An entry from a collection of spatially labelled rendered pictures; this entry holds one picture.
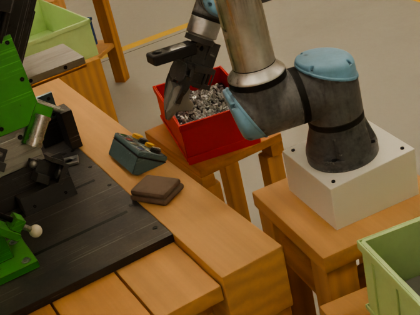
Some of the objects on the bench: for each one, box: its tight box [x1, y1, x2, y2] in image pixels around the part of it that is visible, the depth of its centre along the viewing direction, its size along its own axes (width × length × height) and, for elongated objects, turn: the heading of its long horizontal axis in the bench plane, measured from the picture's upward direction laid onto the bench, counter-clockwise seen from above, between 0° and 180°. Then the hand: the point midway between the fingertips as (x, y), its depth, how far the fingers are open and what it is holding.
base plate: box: [0, 141, 174, 315], centre depth 199 cm, size 42×110×2 cm, turn 50°
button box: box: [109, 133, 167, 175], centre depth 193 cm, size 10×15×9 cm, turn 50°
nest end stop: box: [53, 163, 69, 185], centre depth 185 cm, size 4×7×6 cm, turn 50°
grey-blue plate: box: [36, 91, 64, 148], centre depth 208 cm, size 10×2×14 cm, turn 140°
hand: (166, 114), depth 188 cm, fingers closed
